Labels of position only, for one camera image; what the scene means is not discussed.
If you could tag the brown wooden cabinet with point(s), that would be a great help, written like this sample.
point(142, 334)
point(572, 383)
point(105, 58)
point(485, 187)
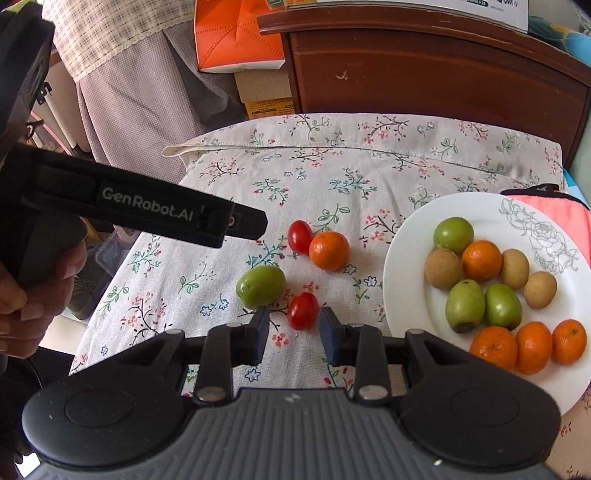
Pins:
point(415, 78)

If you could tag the checkered cloth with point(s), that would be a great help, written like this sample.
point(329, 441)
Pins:
point(115, 32)

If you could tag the orange carton box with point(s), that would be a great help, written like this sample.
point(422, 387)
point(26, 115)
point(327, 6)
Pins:
point(235, 37)

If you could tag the grey pleated cloth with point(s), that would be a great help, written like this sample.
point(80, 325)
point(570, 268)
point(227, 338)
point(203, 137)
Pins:
point(138, 115)

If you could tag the green jujube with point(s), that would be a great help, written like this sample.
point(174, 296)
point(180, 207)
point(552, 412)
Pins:
point(503, 306)
point(465, 306)
point(261, 286)
point(453, 235)

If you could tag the brown cardboard box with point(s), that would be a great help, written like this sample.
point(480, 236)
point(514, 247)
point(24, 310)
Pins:
point(263, 92)

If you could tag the brown kiwi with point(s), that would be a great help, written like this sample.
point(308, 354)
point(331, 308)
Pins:
point(538, 289)
point(515, 268)
point(443, 268)

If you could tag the person's left hand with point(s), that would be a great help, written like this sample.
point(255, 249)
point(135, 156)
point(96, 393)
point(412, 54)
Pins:
point(27, 318)

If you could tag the clear plastic storage box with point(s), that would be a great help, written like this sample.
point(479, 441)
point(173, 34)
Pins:
point(111, 249)

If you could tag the blue printed blanket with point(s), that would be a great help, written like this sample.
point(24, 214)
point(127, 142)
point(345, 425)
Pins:
point(563, 37)

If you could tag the pink towel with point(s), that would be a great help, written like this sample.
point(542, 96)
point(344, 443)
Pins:
point(572, 212)

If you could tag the floral cloth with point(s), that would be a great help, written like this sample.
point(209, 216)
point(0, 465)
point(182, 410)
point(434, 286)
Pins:
point(323, 175)

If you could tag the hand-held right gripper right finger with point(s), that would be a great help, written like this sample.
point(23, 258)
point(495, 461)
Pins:
point(328, 339)

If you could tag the orange mandarin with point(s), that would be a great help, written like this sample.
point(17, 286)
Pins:
point(329, 250)
point(494, 347)
point(534, 347)
point(482, 261)
point(569, 341)

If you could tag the red cherry tomato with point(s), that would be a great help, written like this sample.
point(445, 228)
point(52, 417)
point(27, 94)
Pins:
point(303, 310)
point(300, 236)

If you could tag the white carton box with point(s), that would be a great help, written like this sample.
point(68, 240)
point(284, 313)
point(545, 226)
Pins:
point(461, 9)

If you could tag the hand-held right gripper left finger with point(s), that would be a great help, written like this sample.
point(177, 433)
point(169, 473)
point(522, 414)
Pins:
point(259, 339)

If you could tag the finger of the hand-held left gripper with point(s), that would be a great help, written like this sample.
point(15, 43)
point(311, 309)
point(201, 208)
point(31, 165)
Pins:
point(244, 224)

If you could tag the white floral-print plate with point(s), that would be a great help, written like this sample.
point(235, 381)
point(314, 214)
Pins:
point(411, 286)

